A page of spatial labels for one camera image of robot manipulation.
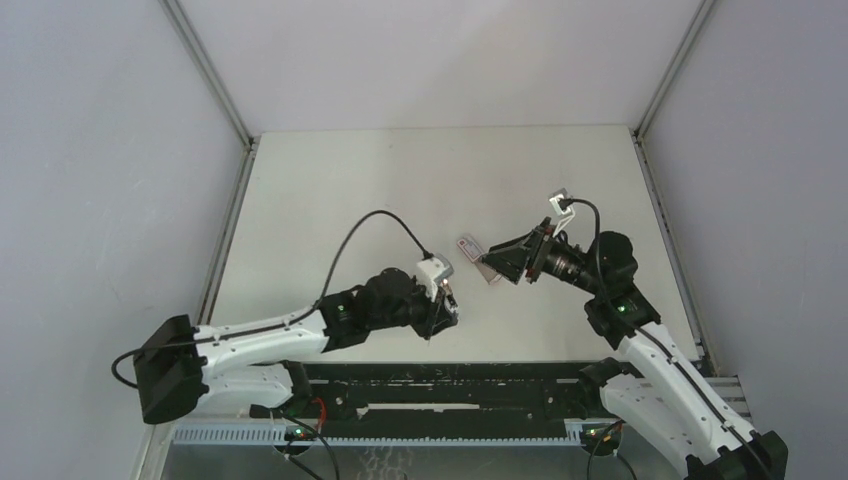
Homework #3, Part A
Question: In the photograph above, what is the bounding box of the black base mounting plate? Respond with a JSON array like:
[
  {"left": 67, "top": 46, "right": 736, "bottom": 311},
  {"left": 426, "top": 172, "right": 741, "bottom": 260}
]
[{"left": 187, "top": 361, "right": 636, "bottom": 443}]

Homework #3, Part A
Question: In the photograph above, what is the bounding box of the aluminium left frame rail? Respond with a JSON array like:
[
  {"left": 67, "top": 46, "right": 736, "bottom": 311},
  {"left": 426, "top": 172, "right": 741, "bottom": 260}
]
[{"left": 160, "top": 1, "right": 253, "bottom": 325}]

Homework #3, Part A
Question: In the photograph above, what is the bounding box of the aluminium frame rail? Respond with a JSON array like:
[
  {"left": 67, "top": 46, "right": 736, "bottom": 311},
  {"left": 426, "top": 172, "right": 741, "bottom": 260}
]
[
  {"left": 631, "top": 0, "right": 720, "bottom": 375},
  {"left": 160, "top": 1, "right": 253, "bottom": 325}
]

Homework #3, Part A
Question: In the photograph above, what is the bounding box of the black left camera cable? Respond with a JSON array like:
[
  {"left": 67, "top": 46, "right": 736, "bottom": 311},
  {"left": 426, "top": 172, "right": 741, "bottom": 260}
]
[{"left": 317, "top": 209, "right": 433, "bottom": 313}]

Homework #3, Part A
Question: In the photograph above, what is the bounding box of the aluminium right frame rail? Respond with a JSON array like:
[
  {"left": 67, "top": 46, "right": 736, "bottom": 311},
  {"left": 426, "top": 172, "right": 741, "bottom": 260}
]
[{"left": 631, "top": 0, "right": 720, "bottom": 375}]

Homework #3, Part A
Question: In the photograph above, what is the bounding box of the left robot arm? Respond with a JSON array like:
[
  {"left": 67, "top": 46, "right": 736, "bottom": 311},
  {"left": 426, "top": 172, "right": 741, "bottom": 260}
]
[{"left": 132, "top": 258, "right": 459, "bottom": 425}]

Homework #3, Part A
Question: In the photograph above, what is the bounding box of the white slotted cable duct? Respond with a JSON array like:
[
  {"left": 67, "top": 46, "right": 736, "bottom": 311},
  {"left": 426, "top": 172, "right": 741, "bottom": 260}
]
[{"left": 172, "top": 423, "right": 584, "bottom": 447}]

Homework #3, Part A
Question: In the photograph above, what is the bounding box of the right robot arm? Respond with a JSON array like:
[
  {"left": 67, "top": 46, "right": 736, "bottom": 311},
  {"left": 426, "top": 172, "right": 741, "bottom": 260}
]
[{"left": 481, "top": 219, "right": 788, "bottom": 479}]

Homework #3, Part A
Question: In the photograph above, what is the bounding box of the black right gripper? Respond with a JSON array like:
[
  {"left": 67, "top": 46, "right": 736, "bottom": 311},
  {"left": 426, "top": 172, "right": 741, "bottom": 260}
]
[{"left": 480, "top": 217, "right": 604, "bottom": 297}]

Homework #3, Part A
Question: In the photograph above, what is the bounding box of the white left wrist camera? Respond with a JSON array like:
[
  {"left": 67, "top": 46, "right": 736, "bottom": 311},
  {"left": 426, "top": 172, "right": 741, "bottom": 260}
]
[{"left": 416, "top": 254, "right": 454, "bottom": 302}]

